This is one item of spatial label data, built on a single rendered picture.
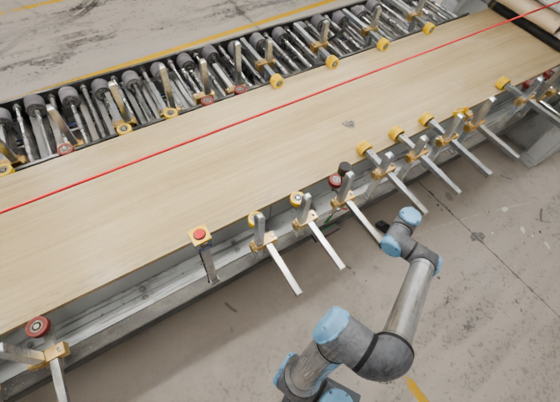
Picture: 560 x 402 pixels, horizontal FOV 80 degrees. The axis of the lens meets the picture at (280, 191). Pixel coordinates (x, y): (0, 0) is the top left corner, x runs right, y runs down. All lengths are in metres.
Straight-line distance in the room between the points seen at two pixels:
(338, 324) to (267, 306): 1.50
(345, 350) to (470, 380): 1.83
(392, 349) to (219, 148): 1.36
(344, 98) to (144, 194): 1.37
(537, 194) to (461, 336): 1.61
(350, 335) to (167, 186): 1.22
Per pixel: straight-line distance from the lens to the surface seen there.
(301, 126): 2.06
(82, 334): 1.96
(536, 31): 3.64
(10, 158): 2.30
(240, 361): 2.39
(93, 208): 1.87
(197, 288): 1.77
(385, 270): 2.70
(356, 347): 0.98
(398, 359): 1.02
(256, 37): 2.84
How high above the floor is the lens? 2.37
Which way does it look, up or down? 57 degrees down
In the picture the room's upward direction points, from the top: 7 degrees clockwise
